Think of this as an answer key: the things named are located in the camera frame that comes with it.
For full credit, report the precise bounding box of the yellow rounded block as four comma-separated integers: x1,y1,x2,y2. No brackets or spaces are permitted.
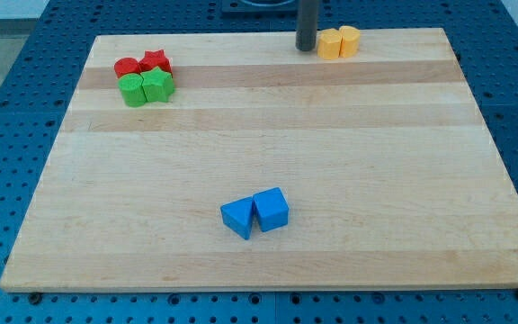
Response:
339,25,361,58

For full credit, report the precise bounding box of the blue cube block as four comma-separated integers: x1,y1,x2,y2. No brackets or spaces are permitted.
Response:
252,187,290,232

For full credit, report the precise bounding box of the blue triangle block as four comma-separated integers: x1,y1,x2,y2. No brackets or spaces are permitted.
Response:
220,197,254,240

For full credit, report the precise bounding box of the green cylinder block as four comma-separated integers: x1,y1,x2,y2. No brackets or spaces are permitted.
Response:
118,73,147,107

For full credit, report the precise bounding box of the yellow pentagon block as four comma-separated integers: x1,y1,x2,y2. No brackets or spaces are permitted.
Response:
317,29,342,59

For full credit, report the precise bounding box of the green star block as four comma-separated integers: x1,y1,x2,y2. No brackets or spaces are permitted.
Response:
140,67,174,103

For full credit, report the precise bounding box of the red cylinder block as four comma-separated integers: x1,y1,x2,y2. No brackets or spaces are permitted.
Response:
113,57,141,78

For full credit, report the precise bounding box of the light wooden board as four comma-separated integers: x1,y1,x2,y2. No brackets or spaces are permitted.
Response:
0,28,518,293

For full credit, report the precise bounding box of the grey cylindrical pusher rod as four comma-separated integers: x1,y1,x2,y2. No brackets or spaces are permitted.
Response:
295,0,319,51

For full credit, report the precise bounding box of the red star block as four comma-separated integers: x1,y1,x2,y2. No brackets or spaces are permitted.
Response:
138,49,173,74

